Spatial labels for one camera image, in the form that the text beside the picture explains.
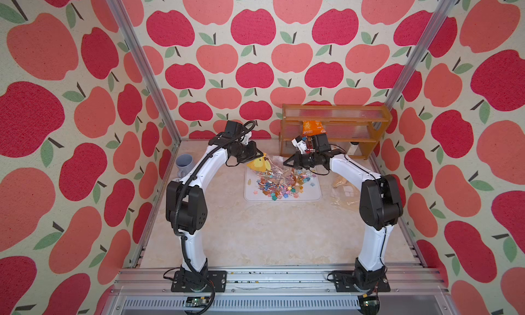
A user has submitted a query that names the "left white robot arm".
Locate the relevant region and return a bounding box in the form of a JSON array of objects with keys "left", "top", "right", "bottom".
[{"left": 165, "top": 120, "right": 263, "bottom": 293}]

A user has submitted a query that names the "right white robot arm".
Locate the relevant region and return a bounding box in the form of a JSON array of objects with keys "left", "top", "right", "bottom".
[{"left": 283, "top": 133, "right": 403, "bottom": 292}]

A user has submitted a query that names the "poured candies pile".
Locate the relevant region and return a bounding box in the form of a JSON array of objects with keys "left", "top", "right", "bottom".
[{"left": 253, "top": 169, "right": 322, "bottom": 202}]

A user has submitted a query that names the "white plastic tray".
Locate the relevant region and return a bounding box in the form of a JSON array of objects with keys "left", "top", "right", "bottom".
[{"left": 244, "top": 155, "right": 322, "bottom": 202}]

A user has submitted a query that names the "orange snack packet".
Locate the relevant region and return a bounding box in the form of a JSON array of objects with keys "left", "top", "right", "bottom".
[{"left": 302, "top": 120, "right": 326, "bottom": 137}]

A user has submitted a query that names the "wooden shelf rack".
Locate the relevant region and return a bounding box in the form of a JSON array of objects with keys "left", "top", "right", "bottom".
[{"left": 279, "top": 104, "right": 392, "bottom": 160}]

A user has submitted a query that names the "blue grey mug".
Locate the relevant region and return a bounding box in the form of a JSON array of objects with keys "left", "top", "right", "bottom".
[{"left": 176, "top": 154, "right": 195, "bottom": 178}]

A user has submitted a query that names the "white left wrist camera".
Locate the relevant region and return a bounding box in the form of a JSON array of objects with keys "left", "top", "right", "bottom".
[{"left": 241, "top": 132, "right": 252, "bottom": 145}]

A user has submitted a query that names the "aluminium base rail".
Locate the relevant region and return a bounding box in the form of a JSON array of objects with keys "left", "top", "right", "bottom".
[{"left": 101, "top": 262, "right": 456, "bottom": 314}]

